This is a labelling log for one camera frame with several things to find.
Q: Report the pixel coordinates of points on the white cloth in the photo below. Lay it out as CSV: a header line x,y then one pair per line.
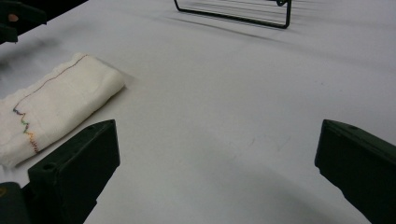
x,y
59,102

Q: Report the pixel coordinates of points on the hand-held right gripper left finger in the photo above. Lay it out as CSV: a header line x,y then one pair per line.
x,y
77,168

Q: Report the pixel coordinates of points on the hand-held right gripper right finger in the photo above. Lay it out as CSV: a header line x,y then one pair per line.
x,y
358,158

